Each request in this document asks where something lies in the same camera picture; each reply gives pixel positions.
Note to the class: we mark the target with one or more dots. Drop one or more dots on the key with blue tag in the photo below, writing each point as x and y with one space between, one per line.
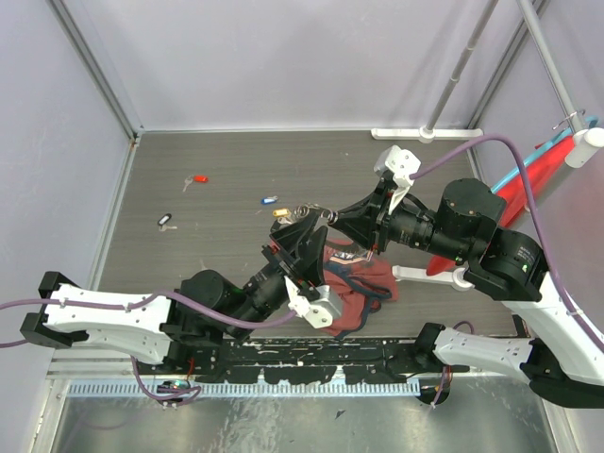
269 200

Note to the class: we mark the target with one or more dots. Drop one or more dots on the slotted cable duct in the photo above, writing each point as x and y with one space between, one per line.
335 388

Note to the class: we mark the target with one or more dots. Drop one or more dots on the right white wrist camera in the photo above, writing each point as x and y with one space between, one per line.
398 165

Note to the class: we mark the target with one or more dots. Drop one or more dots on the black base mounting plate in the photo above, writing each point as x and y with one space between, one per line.
297 361

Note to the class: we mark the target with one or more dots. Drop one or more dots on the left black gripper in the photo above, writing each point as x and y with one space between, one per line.
294 243

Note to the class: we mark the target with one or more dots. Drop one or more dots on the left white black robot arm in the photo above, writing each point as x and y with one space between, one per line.
152 328

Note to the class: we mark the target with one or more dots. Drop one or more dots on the white grey clothes rack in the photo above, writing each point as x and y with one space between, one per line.
498 80

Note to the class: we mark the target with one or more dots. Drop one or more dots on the key with black tag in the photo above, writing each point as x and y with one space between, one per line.
164 223

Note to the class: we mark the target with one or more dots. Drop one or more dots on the key with yellow tag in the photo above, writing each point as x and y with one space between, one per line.
284 217

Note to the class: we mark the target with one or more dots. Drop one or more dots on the dark red shirt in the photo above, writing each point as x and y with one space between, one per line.
362 282

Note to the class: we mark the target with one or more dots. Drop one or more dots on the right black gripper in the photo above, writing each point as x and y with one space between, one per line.
369 220

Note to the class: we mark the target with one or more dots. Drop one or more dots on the red cloth on hanger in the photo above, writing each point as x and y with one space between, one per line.
541 166

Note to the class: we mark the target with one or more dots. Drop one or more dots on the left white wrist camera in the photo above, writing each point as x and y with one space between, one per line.
321 312

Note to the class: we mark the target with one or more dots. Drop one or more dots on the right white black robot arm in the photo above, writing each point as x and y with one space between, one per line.
561 363

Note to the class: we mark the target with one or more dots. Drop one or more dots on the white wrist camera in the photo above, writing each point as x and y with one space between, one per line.
321 312
398 165

